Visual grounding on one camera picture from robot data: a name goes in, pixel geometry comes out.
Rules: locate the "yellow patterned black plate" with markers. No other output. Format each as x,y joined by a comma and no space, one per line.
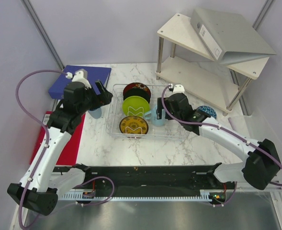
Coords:
133,125

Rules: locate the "blue ring binder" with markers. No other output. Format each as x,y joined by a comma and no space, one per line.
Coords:
94,74

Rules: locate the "light blue cable duct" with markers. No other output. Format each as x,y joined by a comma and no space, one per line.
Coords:
80,195

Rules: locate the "clear wire dish rack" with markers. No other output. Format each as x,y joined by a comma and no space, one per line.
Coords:
172,130

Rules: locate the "light blue cup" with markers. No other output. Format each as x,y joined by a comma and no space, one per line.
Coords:
96,114

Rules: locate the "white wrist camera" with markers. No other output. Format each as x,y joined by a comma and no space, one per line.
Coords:
79,76
176,88

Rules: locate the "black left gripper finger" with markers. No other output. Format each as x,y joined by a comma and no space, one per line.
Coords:
102,90
106,97

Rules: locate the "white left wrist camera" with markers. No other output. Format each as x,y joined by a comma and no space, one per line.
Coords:
79,76

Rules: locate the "red folder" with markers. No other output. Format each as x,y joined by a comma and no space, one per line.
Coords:
69,154

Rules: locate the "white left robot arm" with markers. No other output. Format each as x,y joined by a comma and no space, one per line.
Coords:
36,191

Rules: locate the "cream two-tier shelf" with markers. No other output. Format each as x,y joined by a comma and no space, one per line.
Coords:
221,93

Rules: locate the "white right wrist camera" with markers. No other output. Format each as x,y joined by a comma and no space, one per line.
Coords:
176,88

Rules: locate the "grey ring binder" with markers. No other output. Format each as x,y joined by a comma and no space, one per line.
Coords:
229,37

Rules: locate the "light blue mug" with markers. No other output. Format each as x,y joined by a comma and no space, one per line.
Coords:
156,118

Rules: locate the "blue patterned bowl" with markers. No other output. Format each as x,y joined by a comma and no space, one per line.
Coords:
210,111

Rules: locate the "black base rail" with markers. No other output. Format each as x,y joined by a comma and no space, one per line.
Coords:
152,180

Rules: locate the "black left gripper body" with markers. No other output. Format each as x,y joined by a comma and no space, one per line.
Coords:
92,101

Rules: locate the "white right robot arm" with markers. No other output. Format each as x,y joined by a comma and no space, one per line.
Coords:
259,158

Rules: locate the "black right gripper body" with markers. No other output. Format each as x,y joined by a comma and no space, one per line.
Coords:
176,115

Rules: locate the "lime green plate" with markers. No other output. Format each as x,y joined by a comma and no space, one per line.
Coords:
135,106

